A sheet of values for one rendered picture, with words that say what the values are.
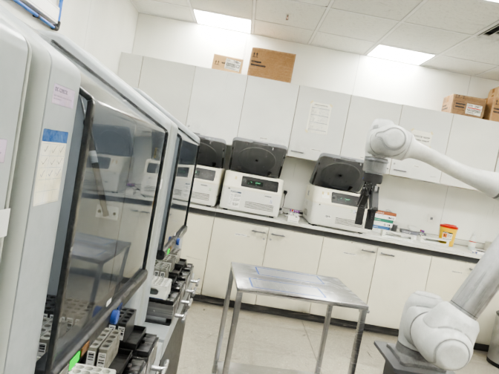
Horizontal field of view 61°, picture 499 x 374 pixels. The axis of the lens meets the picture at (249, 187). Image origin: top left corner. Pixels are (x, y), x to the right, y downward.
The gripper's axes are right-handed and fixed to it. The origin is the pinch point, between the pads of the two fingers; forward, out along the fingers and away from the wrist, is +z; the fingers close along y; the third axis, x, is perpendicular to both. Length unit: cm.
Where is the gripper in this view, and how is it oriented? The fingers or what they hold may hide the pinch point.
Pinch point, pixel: (363, 223)
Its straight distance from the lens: 172.2
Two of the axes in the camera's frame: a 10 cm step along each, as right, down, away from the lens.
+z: -1.8, 9.8, 0.5
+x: -9.8, -1.8, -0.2
